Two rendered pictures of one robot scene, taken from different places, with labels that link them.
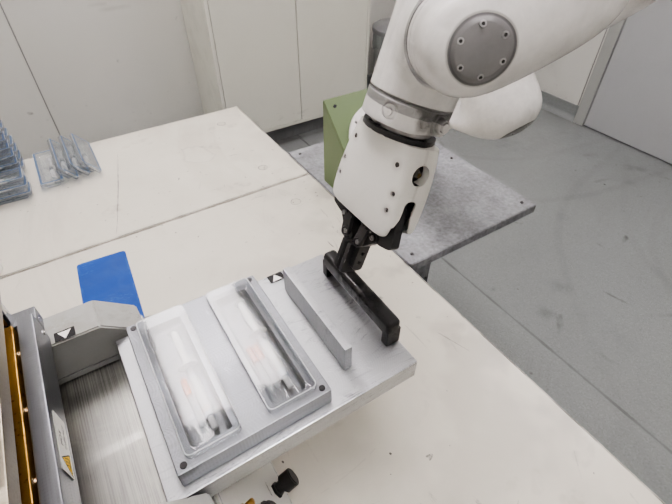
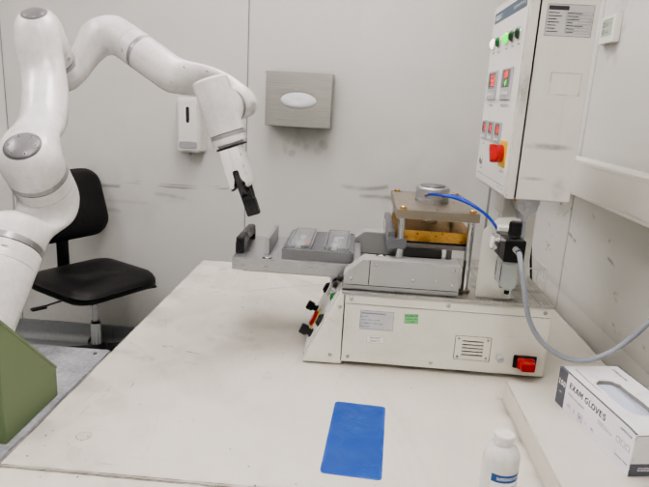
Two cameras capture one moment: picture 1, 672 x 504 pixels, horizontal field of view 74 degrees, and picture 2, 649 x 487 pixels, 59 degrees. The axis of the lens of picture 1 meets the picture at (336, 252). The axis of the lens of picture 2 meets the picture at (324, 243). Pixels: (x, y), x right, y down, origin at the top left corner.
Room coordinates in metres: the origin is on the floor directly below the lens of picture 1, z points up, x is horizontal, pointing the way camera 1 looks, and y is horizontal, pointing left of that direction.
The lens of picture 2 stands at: (1.40, 0.92, 1.33)
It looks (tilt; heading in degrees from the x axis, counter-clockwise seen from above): 14 degrees down; 215
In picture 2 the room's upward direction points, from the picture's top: 3 degrees clockwise
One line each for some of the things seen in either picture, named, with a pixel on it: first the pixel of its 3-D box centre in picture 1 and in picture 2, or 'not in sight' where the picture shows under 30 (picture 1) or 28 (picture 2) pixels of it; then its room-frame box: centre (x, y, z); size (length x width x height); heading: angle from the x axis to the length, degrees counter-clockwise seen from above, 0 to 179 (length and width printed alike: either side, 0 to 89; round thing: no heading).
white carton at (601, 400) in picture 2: not in sight; (622, 415); (0.36, 0.84, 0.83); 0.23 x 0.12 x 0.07; 42
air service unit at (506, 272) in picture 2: not in sight; (504, 254); (0.27, 0.57, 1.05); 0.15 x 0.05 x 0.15; 32
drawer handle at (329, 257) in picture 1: (358, 294); (245, 237); (0.39, -0.03, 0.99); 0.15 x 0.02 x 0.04; 32
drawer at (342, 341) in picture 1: (263, 350); (300, 248); (0.31, 0.09, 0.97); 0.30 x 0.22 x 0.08; 122
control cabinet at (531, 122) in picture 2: not in sight; (515, 146); (0.06, 0.50, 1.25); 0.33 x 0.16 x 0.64; 32
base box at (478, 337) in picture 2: not in sight; (418, 311); (0.17, 0.35, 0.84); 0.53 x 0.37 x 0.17; 122
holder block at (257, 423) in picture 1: (224, 362); (320, 245); (0.29, 0.13, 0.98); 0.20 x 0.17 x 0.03; 32
